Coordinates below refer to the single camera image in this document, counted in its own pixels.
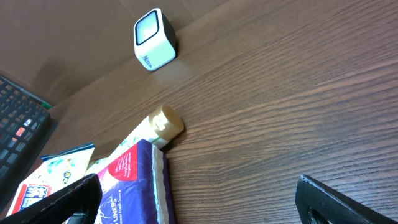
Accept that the white conditioner tube gold cap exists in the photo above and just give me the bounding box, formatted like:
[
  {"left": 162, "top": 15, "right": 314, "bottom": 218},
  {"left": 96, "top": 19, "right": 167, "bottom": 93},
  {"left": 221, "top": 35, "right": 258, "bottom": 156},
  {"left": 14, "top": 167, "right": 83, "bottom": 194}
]
[{"left": 86, "top": 105, "right": 185, "bottom": 174}]

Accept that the grey plastic shopping basket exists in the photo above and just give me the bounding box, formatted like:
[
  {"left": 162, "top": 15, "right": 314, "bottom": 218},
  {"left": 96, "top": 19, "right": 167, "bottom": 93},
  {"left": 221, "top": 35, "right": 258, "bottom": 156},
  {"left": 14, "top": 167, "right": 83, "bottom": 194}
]
[{"left": 1, "top": 77, "right": 51, "bottom": 212}]

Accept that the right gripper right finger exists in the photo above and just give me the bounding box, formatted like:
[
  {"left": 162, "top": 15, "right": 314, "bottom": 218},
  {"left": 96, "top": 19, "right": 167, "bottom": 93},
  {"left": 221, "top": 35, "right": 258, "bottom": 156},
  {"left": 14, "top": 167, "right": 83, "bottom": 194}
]
[{"left": 295, "top": 175, "right": 397, "bottom": 224}]

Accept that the red purple liners pack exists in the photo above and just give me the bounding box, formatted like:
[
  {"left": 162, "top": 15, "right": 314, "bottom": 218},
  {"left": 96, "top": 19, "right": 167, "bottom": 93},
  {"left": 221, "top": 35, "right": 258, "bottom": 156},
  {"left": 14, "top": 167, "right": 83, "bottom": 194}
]
[{"left": 94, "top": 139, "right": 176, "bottom": 224}]

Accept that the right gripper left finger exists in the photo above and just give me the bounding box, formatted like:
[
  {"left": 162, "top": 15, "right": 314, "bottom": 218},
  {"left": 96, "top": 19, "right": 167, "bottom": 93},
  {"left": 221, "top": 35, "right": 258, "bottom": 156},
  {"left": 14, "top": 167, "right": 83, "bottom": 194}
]
[{"left": 1, "top": 174, "right": 103, "bottom": 224}]

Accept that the white barcode scanner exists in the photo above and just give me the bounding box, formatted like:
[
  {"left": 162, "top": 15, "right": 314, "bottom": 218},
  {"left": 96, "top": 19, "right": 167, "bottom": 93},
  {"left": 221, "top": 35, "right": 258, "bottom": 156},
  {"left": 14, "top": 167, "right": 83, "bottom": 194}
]
[{"left": 133, "top": 8, "right": 177, "bottom": 71}]

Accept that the cream snack bag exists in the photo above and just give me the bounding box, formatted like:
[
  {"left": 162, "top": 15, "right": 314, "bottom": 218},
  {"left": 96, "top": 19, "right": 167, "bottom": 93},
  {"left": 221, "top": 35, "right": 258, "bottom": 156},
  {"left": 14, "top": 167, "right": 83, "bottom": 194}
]
[{"left": 7, "top": 143, "right": 95, "bottom": 216}]

